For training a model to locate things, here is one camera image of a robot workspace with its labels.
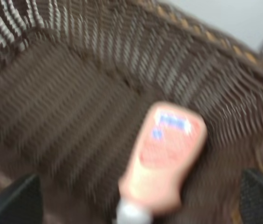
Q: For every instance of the pink bottle white cap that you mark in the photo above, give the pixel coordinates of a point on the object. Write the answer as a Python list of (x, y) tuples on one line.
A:
[(168, 144)]

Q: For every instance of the light brown wicker basket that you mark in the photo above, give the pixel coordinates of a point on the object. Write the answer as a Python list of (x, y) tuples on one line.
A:
[(223, 81)]

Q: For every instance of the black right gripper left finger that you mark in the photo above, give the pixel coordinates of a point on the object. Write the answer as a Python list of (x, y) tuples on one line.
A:
[(21, 202)]

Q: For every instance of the dark brown wicker basket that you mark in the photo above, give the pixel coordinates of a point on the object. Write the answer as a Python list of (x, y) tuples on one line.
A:
[(76, 80)]

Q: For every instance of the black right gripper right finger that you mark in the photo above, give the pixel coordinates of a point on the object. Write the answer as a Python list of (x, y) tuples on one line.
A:
[(251, 196)]

